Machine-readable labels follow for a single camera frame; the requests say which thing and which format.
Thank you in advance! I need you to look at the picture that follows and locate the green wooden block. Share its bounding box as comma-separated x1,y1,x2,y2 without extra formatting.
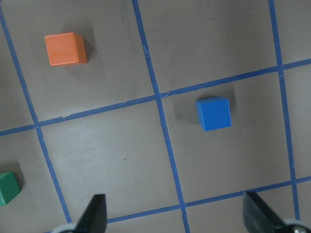
0,171,21,206

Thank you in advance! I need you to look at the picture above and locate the brown paper table cover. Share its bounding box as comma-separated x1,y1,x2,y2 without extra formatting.
0,0,311,233

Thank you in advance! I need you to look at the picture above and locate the blue wooden block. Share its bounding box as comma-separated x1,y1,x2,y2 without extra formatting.
195,97,232,131

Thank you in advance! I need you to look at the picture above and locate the orange wooden block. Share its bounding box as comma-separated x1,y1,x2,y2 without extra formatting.
45,32,87,67

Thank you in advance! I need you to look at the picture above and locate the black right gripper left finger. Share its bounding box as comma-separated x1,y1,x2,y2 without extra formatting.
76,194,107,233

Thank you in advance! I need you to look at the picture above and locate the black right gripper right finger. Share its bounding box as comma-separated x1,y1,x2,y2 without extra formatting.
242,192,290,233

